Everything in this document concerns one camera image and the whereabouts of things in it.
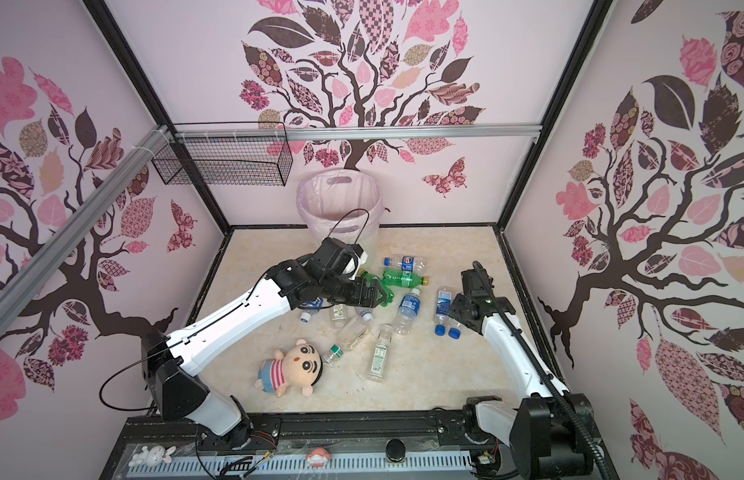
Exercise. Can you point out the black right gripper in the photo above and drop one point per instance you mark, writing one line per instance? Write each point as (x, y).
(455, 309)

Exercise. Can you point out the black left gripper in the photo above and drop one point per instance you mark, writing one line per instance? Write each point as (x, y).
(358, 298)

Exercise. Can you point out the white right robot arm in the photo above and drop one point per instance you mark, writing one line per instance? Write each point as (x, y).
(540, 392)

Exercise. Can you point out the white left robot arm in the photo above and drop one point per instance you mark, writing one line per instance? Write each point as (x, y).
(173, 362)

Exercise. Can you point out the white ribbed trash bin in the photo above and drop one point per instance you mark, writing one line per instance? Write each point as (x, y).
(367, 238)

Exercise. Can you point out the green plastic bottle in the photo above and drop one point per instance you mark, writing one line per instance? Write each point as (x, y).
(385, 294)

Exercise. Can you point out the tall clear bottle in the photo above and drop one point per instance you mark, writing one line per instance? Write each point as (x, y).
(355, 330)

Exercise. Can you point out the blue label water bottle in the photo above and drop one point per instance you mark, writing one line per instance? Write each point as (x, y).
(407, 312)

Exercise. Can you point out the small blue label bottle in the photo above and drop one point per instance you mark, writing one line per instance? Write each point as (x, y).
(409, 263)

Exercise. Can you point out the green bottle yellow cap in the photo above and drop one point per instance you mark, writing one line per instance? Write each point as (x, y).
(403, 279)

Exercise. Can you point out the clear bottle green cap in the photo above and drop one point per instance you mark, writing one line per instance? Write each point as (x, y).
(332, 356)

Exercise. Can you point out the cartoon boy plush doll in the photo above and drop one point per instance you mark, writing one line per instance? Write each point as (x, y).
(300, 368)

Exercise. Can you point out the clear bottle green label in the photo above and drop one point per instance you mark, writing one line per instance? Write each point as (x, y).
(377, 364)

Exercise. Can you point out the white vent strip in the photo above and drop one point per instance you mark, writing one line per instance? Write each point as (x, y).
(296, 464)

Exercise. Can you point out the black round knob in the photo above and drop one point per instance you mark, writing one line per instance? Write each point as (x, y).
(395, 451)

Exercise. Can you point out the red white small figurine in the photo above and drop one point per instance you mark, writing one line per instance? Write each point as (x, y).
(318, 458)

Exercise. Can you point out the white bunny figurine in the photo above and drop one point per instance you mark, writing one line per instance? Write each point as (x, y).
(152, 457)

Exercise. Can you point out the black wire basket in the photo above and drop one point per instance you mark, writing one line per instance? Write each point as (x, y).
(247, 153)

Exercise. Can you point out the aluminium rail back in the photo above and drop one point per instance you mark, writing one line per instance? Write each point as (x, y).
(365, 133)

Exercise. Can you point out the aluminium rail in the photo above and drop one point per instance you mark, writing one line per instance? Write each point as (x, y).
(31, 279)
(365, 133)

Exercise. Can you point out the aluminium rail left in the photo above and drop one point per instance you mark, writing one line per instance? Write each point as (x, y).
(31, 279)

